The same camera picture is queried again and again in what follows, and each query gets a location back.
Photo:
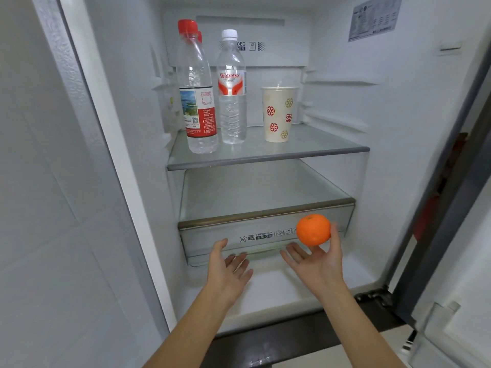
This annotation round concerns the person's right hand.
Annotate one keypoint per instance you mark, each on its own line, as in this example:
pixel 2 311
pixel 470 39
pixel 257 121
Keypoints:
pixel 320 270

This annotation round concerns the person's left hand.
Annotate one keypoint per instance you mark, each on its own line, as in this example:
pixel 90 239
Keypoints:
pixel 224 277

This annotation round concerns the person's right thumb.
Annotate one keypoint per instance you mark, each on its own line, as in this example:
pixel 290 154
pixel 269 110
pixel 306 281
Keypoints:
pixel 335 241

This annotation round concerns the person's left thumb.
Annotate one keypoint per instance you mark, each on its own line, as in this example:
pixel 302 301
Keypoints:
pixel 219 249

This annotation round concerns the orange mandarin fruit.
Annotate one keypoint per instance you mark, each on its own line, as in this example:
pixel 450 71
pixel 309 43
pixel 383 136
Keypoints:
pixel 313 230

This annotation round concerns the person's left forearm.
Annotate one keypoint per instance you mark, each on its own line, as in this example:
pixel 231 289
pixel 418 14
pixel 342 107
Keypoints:
pixel 191 333

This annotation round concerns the person's right forearm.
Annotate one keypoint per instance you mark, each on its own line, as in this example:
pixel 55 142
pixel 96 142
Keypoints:
pixel 356 329

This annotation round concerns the clear fridge crisper drawer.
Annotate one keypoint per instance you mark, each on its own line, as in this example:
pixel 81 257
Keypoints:
pixel 230 239

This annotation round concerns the glass drawer cover shelf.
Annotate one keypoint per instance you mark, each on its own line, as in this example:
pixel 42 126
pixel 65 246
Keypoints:
pixel 253 199

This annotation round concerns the black door hinge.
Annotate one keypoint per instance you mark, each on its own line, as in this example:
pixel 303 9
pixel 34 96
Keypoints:
pixel 374 297

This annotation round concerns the grey fridge door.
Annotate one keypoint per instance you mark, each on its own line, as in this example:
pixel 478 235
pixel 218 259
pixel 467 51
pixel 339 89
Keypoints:
pixel 441 233

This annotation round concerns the glass fridge shelf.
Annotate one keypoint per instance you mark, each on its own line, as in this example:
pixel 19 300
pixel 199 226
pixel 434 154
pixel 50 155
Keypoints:
pixel 268 151

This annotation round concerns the white open refrigerator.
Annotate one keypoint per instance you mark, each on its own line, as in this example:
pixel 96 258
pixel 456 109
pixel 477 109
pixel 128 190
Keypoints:
pixel 345 111

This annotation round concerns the patterned white paper cup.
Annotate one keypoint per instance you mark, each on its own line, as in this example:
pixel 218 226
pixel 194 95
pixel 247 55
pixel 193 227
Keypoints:
pixel 279 116

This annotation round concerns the red-capped clear water bottle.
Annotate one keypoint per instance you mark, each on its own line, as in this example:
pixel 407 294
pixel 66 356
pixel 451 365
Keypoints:
pixel 197 111

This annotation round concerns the white-capped clear water bottle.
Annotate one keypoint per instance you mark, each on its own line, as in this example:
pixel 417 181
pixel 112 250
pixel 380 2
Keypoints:
pixel 231 103

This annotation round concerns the white fridge vent panel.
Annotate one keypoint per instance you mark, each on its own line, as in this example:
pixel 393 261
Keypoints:
pixel 276 45

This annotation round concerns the grey printed info sticker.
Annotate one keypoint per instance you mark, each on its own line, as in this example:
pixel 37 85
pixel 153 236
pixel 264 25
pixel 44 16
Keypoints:
pixel 374 17

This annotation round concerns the white door light switch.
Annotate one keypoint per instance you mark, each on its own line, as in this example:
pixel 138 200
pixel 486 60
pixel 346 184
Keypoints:
pixel 450 47

